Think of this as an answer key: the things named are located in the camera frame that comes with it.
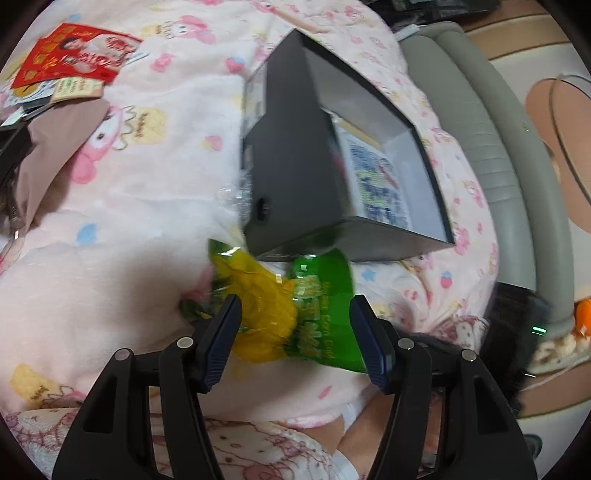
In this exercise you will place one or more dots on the small printed tag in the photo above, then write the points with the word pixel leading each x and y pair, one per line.
pixel 76 88

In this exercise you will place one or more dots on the orange and cream plush toy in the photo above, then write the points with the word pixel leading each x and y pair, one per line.
pixel 582 316

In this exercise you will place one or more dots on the pink cartoon printed blanket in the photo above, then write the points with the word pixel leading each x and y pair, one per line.
pixel 138 277

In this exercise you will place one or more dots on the large black storage box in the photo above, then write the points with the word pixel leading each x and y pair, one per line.
pixel 295 175

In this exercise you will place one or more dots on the green snack packet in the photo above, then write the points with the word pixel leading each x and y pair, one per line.
pixel 318 295

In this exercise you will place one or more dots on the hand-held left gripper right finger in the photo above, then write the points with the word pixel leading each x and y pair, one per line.
pixel 369 341

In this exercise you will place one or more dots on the grey sofa cushion edge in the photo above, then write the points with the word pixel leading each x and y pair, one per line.
pixel 489 138

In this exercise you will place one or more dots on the patterned floor rug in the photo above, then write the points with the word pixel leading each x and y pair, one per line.
pixel 568 138

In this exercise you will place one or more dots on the red printed packet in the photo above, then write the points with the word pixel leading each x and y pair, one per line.
pixel 69 50

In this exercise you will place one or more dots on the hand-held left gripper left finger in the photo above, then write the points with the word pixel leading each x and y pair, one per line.
pixel 221 341

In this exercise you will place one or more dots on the brown cloth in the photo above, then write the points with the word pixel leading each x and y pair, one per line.
pixel 60 147

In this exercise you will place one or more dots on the cartoon bead art pack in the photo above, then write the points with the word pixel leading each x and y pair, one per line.
pixel 374 184

